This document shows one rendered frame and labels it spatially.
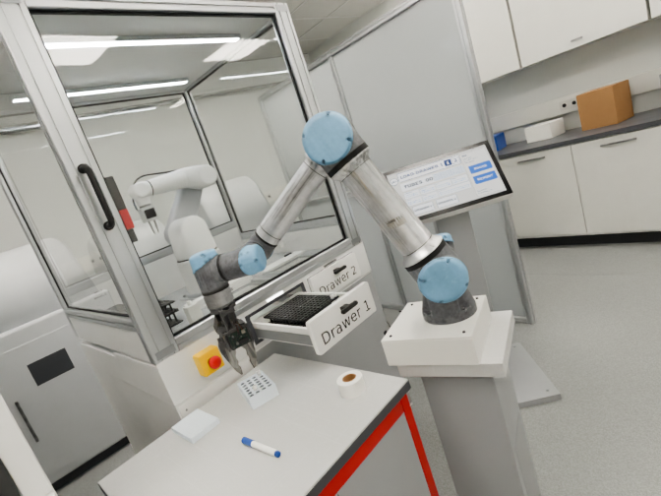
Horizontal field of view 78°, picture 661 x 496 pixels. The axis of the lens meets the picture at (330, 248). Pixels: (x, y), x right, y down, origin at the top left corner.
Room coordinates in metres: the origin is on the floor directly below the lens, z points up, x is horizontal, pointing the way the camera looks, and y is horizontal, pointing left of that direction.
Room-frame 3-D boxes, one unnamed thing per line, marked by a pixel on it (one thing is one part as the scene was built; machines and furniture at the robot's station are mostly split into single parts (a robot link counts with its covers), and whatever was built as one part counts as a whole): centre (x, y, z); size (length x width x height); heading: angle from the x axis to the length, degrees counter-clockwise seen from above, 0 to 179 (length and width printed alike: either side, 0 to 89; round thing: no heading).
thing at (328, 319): (1.21, 0.03, 0.87); 0.29 x 0.02 x 0.11; 133
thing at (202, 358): (1.21, 0.48, 0.88); 0.07 x 0.05 x 0.07; 133
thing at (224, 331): (1.06, 0.33, 1.01); 0.09 x 0.08 x 0.12; 25
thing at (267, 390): (1.11, 0.34, 0.78); 0.12 x 0.08 x 0.04; 25
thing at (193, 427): (1.05, 0.52, 0.77); 0.13 x 0.09 x 0.02; 43
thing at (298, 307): (1.36, 0.17, 0.87); 0.22 x 0.18 x 0.06; 43
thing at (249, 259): (1.07, 0.23, 1.17); 0.11 x 0.11 x 0.08; 78
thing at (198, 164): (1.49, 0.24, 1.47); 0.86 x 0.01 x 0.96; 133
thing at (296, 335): (1.36, 0.17, 0.86); 0.40 x 0.26 x 0.06; 43
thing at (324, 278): (1.66, 0.02, 0.87); 0.29 x 0.02 x 0.11; 133
